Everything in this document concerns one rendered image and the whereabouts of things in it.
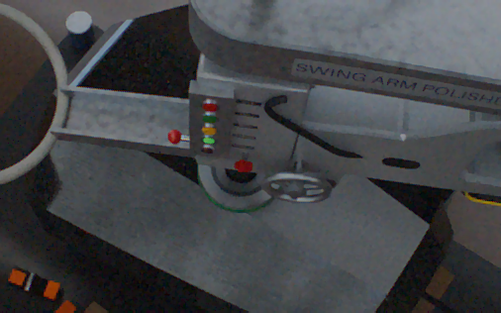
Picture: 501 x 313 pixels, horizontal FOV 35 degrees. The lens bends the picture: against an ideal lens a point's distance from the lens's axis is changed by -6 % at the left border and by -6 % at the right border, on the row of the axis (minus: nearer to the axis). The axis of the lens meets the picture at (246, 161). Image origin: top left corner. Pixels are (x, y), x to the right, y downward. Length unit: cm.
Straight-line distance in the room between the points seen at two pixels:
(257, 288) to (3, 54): 160
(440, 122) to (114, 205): 103
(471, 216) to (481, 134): 158
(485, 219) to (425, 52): 186
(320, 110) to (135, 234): 83
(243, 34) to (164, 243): 103
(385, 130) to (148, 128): 61
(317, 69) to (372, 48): 10
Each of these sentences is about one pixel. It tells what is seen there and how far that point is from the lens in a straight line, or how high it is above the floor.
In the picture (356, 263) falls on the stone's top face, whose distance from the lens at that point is 212.
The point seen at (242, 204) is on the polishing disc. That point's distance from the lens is 208.
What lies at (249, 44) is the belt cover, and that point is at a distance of 133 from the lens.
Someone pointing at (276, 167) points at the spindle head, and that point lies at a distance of 179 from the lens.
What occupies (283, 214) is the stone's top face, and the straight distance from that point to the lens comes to 213.
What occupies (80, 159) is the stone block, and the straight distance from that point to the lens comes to 229.
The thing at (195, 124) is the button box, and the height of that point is 138.
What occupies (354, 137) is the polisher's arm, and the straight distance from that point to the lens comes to 163.
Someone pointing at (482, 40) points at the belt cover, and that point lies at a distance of 141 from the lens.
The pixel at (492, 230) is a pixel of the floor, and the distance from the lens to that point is 317.
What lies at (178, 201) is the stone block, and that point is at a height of 77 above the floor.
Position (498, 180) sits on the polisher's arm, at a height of 123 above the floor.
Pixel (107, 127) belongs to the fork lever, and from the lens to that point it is 198.
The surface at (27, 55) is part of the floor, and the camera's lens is 332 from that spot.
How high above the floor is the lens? 284
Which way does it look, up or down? 68 degrees down
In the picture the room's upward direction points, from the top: 9 degrees clockwise
